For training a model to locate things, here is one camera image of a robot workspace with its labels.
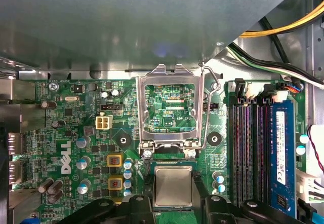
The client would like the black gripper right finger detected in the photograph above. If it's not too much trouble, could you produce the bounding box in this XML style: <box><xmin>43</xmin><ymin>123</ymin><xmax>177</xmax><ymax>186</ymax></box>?
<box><xmin>192</xmin><ymin>175</ymin><xmax>298</xmax><ymax>224</ymax></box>

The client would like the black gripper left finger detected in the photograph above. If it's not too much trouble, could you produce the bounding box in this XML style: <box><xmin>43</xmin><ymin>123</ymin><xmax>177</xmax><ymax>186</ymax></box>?
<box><xmin>87</xmin><ymin>175</ymin><xmax>156</xmax><ymax>224</ymax></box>

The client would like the silver CPU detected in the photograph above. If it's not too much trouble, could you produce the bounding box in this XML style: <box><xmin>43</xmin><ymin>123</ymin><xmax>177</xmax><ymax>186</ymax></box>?
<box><xmin>153</xmin><ymin>165</ymin><xmax>194</xmax><ymax>207</ymax></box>

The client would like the metal socket cover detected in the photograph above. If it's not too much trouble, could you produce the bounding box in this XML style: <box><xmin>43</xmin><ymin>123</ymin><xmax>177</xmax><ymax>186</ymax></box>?
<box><xmin>136</xmin><ymin>63</ymin><xmax>206</xmax><ymax>150</ymax></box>

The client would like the black RAM slot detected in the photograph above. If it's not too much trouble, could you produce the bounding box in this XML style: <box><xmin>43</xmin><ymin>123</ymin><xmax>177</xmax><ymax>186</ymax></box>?
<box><xmin>255</xmin><ymin>82</ymin><xmax>270</xmax><ymax>206</ymax></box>
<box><xmin>242</xmin><ymin>94</ymin><xmax>257</xmax><ymax>206</ymax></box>
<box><xmin>229</xmin><ymin>78</ymin><xmax>245</xmax><ymax>208</ymax></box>

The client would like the white power plug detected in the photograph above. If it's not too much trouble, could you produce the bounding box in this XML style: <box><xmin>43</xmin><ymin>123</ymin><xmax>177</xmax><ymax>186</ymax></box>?
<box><xmin>297</xmin><ymin>169</ymin><xmax>324</xmax><ymax>205</ymax></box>

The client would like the blue RAM stick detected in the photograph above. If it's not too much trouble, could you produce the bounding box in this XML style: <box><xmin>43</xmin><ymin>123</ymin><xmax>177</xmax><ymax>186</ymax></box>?
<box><xmin>269</xmin><ymin>99</ymin><xmax>297</xmax><ymax>218</ymax></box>

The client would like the white four-pin connector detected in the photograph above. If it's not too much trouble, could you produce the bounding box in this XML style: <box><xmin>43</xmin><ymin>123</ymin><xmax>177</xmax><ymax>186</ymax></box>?
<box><xmin>95</xmin><ymin>111</ymin><xmax>114</xmax><ymax>131</ymax></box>

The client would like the green motherboard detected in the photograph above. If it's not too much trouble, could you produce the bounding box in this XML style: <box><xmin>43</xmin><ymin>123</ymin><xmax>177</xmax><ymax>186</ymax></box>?
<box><xmin>32</xmin><ymin>77</ymin><xmax>312</xmax><ymax>224</ymax></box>

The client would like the black PC case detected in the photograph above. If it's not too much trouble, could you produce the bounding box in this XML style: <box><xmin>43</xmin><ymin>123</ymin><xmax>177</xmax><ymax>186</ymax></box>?
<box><xmin>0</xmin><ymin>0</ymin><xmax>324</xmax><ymax>224</ymax></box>

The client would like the grey power supply unit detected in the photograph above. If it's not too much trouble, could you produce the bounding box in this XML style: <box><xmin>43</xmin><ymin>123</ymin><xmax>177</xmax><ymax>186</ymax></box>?
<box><xmin>0</xmin><ymin>0</ymin><xmax>308</xmax><ymax>79</ymax></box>

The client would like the blue data cable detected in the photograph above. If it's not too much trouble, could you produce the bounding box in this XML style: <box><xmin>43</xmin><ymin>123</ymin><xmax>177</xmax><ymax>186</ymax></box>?
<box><xmin>297</xmin><ymin>201</ymin><xmax>324</xmax><ymax>224</ymax></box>

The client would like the wire locking lever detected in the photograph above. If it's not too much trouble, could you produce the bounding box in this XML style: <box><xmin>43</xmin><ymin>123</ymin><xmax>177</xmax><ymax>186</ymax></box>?
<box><xmin>198</xmin><ymin>61</ymin><xmax>221</xmax><ymax>150</ymax></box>

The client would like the thin red wire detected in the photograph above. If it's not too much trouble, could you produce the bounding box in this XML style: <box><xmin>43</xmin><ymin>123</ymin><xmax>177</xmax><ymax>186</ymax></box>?
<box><xmin>306</xmin><ymin>124</ymin><xmax>324</xmax><ymax>170</ymax></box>

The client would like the black white wire bundle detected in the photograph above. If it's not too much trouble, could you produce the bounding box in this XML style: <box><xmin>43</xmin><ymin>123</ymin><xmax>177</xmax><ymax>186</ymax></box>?
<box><xmin>226</xmin><ymin>16</ymin><xmax>324</xmax><ymax>90</ymax></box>

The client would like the yellow wire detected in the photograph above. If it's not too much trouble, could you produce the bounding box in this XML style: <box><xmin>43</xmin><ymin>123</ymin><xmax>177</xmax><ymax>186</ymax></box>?
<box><xmin>239</xmin><ymin>0</ymin><xmax>324</xmax><ymax>39</ymax></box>

